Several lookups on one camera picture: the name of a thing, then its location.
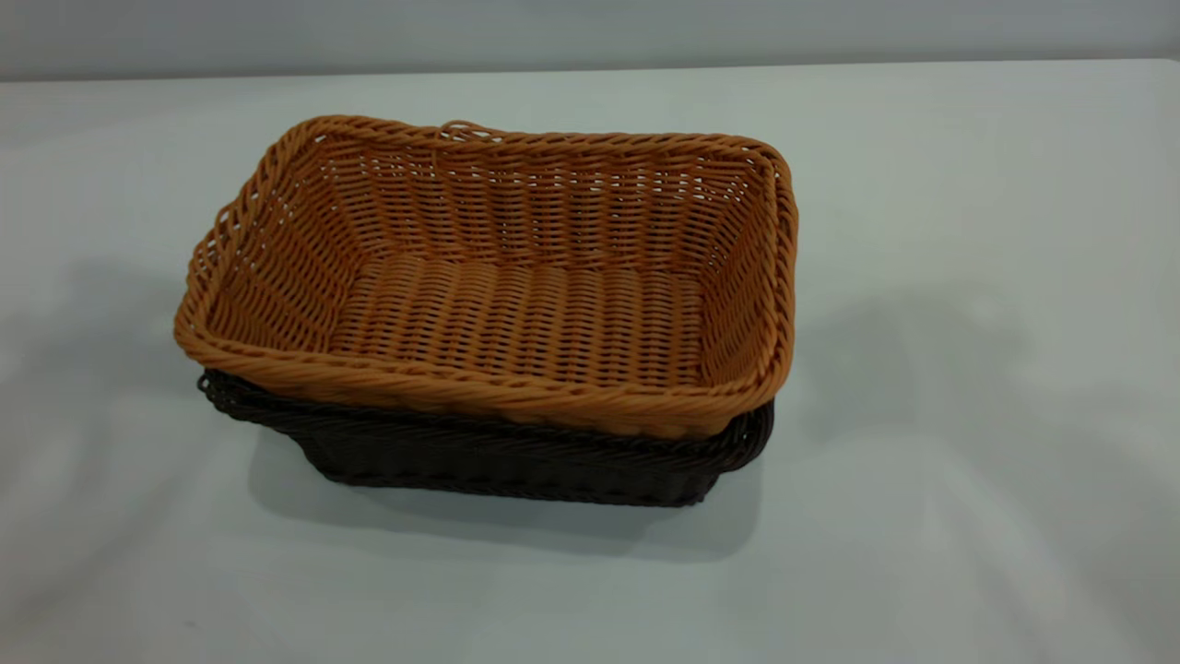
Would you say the black wicker basket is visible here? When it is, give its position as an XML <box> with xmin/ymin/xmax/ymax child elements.
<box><xmin>196</xmin><ymin>369</ymin><xmax>775</xmax><ymax>508</ymax></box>

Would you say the orange wicker basket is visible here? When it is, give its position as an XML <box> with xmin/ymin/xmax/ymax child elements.
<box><xmin>173</xmin><ymin>115</ymin><xmax>799</xmax><ymax>440</ymax></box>

